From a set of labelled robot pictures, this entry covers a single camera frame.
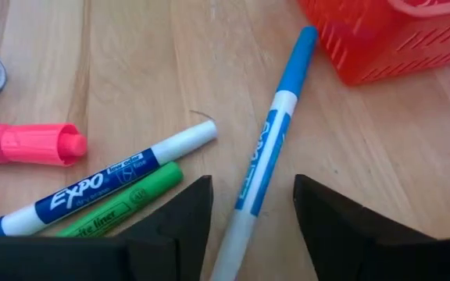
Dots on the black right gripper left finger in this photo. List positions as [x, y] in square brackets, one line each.
[151, 257]

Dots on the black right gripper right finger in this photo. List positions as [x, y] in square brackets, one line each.
[365, 253]

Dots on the green Brite Liner highlighter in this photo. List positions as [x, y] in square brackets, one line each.
[139, 195]

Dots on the dark blue Expo marker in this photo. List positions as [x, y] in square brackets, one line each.
[92, 187]

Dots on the light blue Expo marker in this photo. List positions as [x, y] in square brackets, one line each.
[266, 156]

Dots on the coral highlighter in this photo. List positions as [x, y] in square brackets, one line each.
[29, 144]

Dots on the red plastic basket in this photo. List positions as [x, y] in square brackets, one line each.
[365, 39]

